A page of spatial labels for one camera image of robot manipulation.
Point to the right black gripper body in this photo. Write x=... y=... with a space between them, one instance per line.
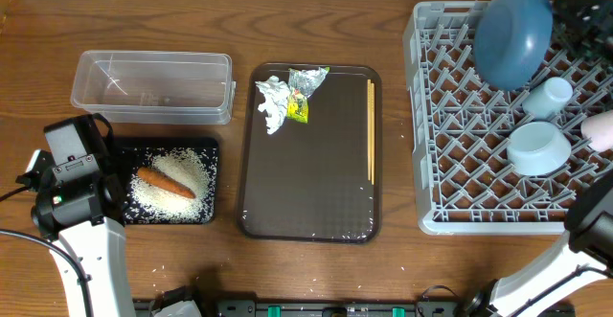
x=601 y=40

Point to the blue plastic plate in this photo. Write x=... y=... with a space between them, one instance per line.
x=511 y=39

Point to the light blue cup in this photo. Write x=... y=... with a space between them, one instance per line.
x=548 y=98

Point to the white cup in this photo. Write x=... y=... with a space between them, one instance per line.
x=598 y=131

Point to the light blue bowl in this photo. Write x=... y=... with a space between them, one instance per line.
x=538 y=148

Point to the pile of white rice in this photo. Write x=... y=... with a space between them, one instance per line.
x=195 y=168

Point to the orange carrot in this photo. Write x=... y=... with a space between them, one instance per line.
x=158 y=179

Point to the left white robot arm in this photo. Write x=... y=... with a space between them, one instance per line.
x=79 y=214

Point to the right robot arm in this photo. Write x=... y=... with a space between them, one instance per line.
x=583 y=253

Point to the grey dishwasher rack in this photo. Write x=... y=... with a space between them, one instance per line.
x=465 y=184

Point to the black waste tray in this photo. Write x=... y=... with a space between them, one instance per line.
x=124 y=149

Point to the left wooden chopstick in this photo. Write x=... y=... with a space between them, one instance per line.
x=369 y=131

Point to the crumpled foil snack wrapper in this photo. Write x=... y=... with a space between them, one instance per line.
x=303 y=83

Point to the brown serving tray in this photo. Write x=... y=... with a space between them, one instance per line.
x=309 y=182

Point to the crumpled white paper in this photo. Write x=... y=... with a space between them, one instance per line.
x=276 y=94

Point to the clear plastic bin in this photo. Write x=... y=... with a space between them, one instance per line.
x=155 y=87

